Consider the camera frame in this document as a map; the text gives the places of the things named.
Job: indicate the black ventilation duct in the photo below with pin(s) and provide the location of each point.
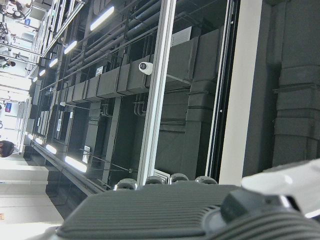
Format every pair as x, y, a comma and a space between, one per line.
110, 83

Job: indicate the long ceiling light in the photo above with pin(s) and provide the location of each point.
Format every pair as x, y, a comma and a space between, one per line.
75, 163
42, 72
102, 18
38, 141
70, 47
53, 62
51, 149

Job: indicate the white vent grille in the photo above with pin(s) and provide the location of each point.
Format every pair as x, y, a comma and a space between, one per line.
181, 36

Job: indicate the blue red wall sign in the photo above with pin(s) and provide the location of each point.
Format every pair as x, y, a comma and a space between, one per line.
8, 106

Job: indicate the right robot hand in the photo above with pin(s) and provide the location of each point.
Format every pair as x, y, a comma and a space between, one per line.
162, 212

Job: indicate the person in green top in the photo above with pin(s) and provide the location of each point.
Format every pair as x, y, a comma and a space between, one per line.
8, 63

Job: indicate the white dome security camera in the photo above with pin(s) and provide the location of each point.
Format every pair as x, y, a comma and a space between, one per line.
146, 68

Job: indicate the aluminium frame rail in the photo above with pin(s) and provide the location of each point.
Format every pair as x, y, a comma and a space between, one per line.
220, 87

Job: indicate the aluminium frame post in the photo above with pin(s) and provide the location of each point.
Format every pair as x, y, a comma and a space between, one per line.
157, 87

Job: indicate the small blue sign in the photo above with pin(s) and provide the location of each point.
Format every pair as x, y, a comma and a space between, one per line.
27, 21

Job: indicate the white flat beam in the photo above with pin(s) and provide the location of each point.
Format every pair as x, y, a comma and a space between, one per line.
240, 87

